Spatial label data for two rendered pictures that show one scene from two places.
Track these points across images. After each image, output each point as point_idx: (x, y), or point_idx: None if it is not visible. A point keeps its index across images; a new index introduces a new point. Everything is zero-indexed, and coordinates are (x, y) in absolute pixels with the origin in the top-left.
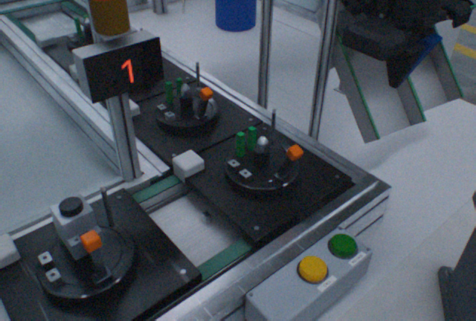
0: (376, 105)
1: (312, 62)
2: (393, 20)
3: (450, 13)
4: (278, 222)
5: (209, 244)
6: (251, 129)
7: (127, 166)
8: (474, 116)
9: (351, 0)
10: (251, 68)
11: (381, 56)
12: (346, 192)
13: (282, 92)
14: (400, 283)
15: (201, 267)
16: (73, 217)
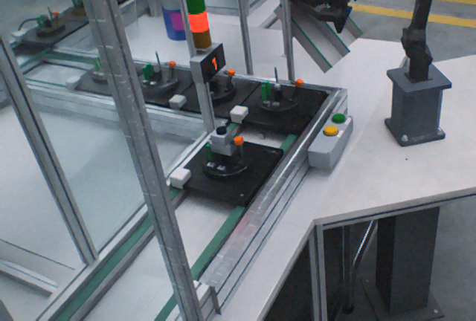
0: (322, 51)
1: (256, 43)
2: (332, 5)
3: None
4: (303, 120)
5: (271, 146)
6: (266, 82)
7: (210, 122)
8: (372, 45)
9: (313, 1)
10: None
11: (336, 20)
12: (327, 98)
13: None
14: (369, 133)
15: None
16: (225, 134)
